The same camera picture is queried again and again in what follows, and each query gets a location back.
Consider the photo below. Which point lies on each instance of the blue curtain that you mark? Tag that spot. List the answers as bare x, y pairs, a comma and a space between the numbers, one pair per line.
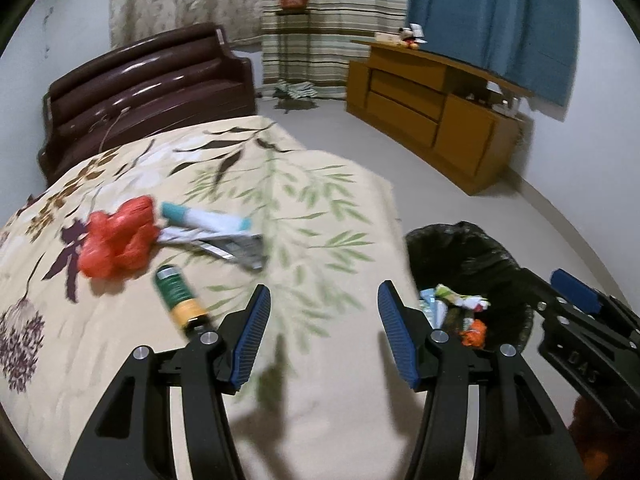
490, 20

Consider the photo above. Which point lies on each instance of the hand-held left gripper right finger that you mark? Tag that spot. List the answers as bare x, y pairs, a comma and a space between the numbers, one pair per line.
397, 340

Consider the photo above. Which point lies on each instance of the teal and white tube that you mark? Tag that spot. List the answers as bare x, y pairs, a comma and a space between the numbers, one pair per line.
200, 217

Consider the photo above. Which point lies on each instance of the small flat box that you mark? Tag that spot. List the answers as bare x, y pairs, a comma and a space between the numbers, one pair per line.
386, 36

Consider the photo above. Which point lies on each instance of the orange plastic bag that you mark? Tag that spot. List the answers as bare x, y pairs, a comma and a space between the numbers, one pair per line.
474, 332

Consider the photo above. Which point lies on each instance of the striped cloth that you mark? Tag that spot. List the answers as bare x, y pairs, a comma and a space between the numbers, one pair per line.
295, 91

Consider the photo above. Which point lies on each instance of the wooden cabinet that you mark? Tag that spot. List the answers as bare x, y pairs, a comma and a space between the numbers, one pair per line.
400, 105

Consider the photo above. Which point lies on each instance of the red plastic bag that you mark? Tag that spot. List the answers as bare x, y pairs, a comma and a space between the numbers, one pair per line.
115, 240

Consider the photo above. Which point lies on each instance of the green and yellow bottle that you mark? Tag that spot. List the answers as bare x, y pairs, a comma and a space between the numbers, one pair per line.
175, 290

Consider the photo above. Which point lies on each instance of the silver foil packet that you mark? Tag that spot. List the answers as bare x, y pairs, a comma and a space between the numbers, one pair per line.
240, 250

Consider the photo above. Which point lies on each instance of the black metal plant stand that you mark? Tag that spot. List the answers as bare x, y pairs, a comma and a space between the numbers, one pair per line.
292, 12

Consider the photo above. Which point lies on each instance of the green and white packet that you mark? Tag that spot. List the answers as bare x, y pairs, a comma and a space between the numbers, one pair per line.
460, 297

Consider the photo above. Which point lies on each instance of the beige patterned curtain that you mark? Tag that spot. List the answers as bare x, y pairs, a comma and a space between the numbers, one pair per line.
175, 0

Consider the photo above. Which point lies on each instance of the mouse plush toy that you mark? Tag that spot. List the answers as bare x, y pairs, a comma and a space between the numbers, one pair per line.
407, 34

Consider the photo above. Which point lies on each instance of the brown leather sofa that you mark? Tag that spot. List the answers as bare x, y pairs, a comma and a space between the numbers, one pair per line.
140, 85

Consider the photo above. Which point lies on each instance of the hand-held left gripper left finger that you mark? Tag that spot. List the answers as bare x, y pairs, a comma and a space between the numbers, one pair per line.
250, 340

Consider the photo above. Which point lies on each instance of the black lined trash bin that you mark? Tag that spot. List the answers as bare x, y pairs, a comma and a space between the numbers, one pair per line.
465, 250

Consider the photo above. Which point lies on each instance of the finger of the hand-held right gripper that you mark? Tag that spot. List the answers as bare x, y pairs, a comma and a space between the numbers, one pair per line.
575, 287
552, 307

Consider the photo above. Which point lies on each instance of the striped curtain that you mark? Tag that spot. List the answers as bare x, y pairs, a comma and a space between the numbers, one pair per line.
350, 10

